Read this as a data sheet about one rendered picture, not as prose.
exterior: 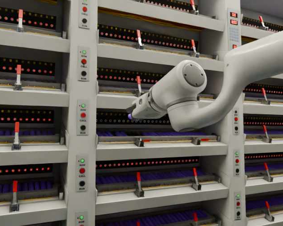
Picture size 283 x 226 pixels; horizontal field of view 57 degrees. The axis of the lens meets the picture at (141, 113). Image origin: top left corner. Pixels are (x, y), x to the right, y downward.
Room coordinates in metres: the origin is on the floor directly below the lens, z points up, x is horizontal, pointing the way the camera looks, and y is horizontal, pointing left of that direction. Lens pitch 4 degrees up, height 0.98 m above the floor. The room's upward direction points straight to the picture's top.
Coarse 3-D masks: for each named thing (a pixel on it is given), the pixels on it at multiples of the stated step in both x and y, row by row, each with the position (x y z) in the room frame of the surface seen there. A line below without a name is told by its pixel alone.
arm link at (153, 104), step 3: (150, 90) 0.71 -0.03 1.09; (150, 93) 0.70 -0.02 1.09; (150, 96) 0.70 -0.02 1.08; (150, 99) 0.69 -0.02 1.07; (150, 102) 0.71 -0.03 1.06; (153, 102) 0.69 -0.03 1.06; (153, 105) 0.70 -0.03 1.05; (156, 105) 0.69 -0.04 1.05; (153, 108) 0.71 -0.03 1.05; (156, 108) 0.70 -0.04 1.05; (159, 108) 0.69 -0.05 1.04; (159, 111) 0.71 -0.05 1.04; (162, 111) 0.71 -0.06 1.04; (165, 111) 0.71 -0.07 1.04
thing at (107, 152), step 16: (208, 128) 1.30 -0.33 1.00; (96, 144) 0.92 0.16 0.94; (112, 144) 1.00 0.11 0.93; (128, 144) 1.02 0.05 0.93; (144, 144) 1.04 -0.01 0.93; (160, 144) 1.07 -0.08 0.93; (176, 144) 1.09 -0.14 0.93; (192, 144) 1.12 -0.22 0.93; (208, 144) 1.15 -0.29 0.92; (224, 144) 1.18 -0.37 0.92; (96, 160) 0.94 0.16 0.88
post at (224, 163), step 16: (208, 0) 1.29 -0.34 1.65; (224, 0) 1.18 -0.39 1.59; (208, 32) 1.29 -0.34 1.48; (224, 32) 1.19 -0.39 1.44; (240, 32) 1.22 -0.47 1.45; (208, 48) 1.29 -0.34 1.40; (224, 48) 1.19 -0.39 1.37; (208, 80) 1.30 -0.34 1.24; (240, 96) 1.21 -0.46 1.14; (240, 112) 1.21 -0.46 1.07; (224, 128) 1.20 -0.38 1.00; (240, 128) 1.21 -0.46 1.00; (240, 144) 1.21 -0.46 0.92; (208, 160) 1.31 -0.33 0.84; (224, 160) 1.21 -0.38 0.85; (240, 160) 1.21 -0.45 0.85; (240, 176) 1.21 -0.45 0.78; (224, 208) 1.21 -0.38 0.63; (240, 224) 1.21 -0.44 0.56
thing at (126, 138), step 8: (104, 136) 1.00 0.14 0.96; (112, 136) 1.02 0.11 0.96; (120, 136) 1.03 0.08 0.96; (128, 136) 1.04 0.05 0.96; (136, 136) 1.05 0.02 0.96; (144, 136) 1.07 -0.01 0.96; (152, 136) 1.08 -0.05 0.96; (160, 136) 1.10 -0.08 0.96; (168, 136) 1.11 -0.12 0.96; (176, 136) 1.13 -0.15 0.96; (184, 136) 1.14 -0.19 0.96; (192, 136) 1.16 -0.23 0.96; (200, 136) 1.18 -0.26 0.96; (208, 136) 1.19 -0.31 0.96; (216, 136) 1.21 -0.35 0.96
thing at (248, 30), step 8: (240, 16) 1.22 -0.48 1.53; (248, 24) 1.48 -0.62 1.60; (256, 24) 1.50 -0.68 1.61; (264, 24) 1.52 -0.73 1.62; (272, 24) 1.55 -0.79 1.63; (248, 32) 1.25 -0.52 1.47; (256, 32) 1.27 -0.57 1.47; (264, 32) 1.29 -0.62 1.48; (272, 32) 1.31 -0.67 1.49; (248, 40) 1.46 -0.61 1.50
